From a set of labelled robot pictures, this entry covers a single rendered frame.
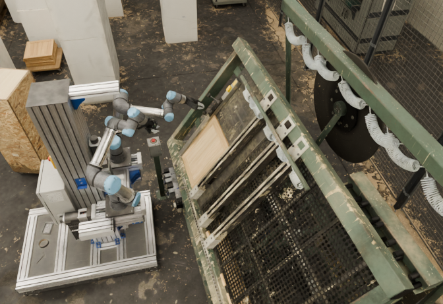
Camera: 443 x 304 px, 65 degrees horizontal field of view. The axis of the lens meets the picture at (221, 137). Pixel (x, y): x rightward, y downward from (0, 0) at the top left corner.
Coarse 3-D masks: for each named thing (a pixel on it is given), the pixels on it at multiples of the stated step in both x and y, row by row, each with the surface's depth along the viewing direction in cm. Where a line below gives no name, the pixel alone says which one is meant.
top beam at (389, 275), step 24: (240, 48) 292; (264, 72) 268; (264, 96) 255; (312, 144) 216; (312, 168) 208; (336, 192) 192; (360, 216) 182; (360, 240) 176; (384, 264) 164; (384, 288) 162; (408, 288) 157
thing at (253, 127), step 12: (252, 108) 248; (264, 108) 251; (252, 120) 263; (264, 120) 260; (252, 132) 265; (240, 144) 271; (228, 156) 277; (216, 168) 284; (204, 180) 293; (192, 192) 302
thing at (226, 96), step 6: (234, 90) 300; (222, 96) 306; (228, 96) 302; (222, 102) 305; (216, 114) 313; (204, 120) 319; (204, 126) 319; (198, 132) 322; (192, 138) 327; (186, 144) 333; (180, 150) 339; (186, 150) 335
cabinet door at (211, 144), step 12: (216, 120) 308; (204, 132) 318; (216, 132) 304; (192, 144) 328; (204, 144) 314; (216, 144) 301; (228, 144) 289; (192, 156) 324; (204, 156) 310; (216, 156) 297; (192, 168) 320; (204, 168) 306; (192, 180) 315
